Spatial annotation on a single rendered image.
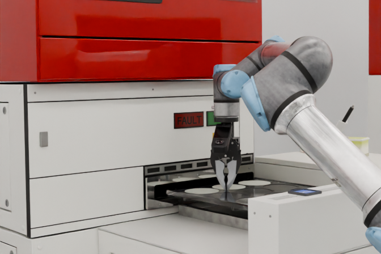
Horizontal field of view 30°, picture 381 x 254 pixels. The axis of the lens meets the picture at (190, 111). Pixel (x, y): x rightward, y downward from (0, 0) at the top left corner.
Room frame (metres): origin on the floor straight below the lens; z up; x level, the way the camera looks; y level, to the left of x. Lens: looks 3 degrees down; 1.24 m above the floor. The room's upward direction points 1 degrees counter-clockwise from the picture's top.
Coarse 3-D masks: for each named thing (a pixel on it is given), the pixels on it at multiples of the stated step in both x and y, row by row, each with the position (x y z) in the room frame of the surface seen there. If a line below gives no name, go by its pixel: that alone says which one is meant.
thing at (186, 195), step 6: (168, 192) 2.04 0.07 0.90; (174, 192) 2.03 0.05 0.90; (180, 192) 2.01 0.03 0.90; (192, 198) 1.96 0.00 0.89; (198, 198) 1.94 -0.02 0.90; (204, 198) 1.93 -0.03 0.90; (210, 198) 1.91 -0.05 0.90; (222, 204) 1.87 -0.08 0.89; (228, 204) 1.85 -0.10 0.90; (234, 204) 1.83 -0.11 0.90; (240, 204) 1.82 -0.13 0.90
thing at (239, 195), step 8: (216, 184) 2.17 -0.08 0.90; (240, 184) 2.16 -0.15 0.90; (272, 184) 2.16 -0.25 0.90; (280, 184) 2.16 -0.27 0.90; (288, 184) 2.15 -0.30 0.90; (184, 192) 2.03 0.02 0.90; (216, 192) 2.02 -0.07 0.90; (224, 192) 2.02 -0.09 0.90; (232, 192) 2.02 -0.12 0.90; (240, 192) 2.02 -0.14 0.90; (248, 192) 2.02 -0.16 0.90; (256, 192) 2.02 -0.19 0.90; (264, 192) 2.02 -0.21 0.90; (272, 192) 2.01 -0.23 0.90; (280, 192) 2.01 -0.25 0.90; (224, 200) 1.89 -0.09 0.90; (232, 200) 1.89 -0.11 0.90; (240, 200) 1.89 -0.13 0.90
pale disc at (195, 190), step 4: (196, 188) 2.10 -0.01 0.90; (200, 188) 2.10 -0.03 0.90; (204, 188) 2.10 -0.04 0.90; (208, 188) 2.10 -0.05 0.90; (188, 192) 2.03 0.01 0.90; (192, 192) 2.03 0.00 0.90; (196, 192) 2.03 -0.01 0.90; (200, 192) 2.03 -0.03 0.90; (204, 192) 2.03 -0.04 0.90; (208, 192) 2.03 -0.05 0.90; (212, 192) 2.02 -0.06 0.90
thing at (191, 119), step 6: (180, 114) 2.14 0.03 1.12; (186, 114) 2.15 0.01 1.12; (192, 114) 2.17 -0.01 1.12; (198, 114) 2.19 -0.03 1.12; (180, 120) 2.14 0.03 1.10; (186, 120) 2.15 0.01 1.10; (192, 120) 2.17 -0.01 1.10; (198, 120) 2.19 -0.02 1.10; (180, 126) 2.14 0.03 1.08; (186, 126) 2.15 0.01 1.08
